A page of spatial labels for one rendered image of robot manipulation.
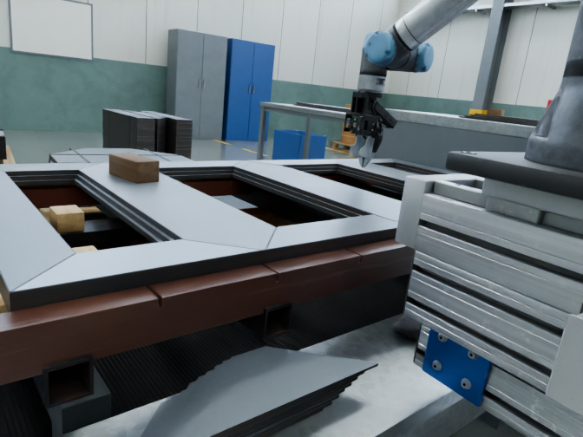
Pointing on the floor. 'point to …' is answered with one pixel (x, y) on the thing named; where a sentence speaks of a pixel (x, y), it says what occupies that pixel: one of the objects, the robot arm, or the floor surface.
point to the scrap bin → (281, 149)
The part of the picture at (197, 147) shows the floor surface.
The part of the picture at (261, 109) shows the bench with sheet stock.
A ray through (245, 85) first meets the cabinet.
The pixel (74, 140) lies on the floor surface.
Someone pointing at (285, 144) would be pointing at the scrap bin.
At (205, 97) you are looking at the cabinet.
